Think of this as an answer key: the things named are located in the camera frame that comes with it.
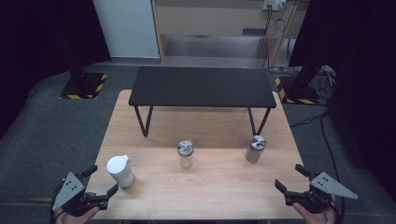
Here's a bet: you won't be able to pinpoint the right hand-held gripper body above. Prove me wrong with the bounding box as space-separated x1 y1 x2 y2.
284 171 359 215

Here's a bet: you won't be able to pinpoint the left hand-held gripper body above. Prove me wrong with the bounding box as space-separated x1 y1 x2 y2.
51 172 110 217

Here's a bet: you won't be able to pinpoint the white-lidded glass jar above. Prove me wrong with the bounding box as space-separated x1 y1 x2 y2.
106 154 135 189

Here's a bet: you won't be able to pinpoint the silver-lidded jar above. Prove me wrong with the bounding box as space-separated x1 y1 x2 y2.
244 134 267 164
177 139 195 170

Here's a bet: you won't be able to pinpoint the black metal-legged shelf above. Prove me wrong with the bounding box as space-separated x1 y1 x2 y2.
128 65 277 138

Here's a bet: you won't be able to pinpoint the person's left hand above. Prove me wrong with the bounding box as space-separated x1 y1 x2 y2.
53 205 101 224

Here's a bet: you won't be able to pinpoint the person's right hand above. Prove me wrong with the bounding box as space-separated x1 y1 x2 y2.
292 195 339 224

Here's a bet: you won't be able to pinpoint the dark curtain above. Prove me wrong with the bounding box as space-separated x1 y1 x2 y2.
0 0 112 139
288 0 396 202

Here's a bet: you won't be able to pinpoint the white panel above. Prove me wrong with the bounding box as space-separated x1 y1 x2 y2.
92 0 161 59

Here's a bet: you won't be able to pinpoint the white power strip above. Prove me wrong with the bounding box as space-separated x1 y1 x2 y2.
262 0 287 12

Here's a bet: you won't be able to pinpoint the wooden cabinet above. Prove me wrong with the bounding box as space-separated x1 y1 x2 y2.
150 0 309 68

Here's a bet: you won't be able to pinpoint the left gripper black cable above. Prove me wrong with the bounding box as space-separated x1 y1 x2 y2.
49 183 64 224

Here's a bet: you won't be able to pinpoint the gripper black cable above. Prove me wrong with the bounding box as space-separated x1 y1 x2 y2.
330 199 347 224
49 183 64 224

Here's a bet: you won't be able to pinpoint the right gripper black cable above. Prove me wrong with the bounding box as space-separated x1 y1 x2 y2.
330 199 347 224

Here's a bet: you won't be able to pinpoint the long black floor cable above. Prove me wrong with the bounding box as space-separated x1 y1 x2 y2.
289 110 346 203

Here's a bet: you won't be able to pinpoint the tangled black cables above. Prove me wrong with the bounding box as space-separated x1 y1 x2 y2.
311 64 338 101

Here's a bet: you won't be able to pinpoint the black hanging power cable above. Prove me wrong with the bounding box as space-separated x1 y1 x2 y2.
262 5 289 70

